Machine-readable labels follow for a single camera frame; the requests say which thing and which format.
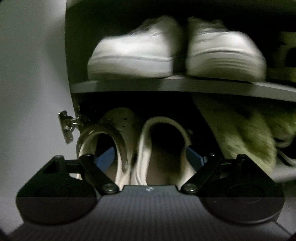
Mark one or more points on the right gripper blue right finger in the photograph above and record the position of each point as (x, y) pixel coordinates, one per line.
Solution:
(195, 157)

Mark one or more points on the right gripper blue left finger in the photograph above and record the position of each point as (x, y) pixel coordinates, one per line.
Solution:
(106, 159)

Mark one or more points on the cream clog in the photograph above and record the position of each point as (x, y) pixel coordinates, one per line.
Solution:
(116, 129)
(161, 154)

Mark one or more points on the white sneaker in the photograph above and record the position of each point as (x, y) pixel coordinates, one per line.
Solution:
(147, 52)
(216, 52)

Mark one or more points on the yellow-green shoe on shelf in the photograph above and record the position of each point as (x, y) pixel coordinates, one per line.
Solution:
(252, 133)

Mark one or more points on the grey shoe cabinet shelves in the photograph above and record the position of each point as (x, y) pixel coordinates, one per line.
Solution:
(266, 22)

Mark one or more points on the left white cabinet door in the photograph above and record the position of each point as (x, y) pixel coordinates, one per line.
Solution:
(34, 89)

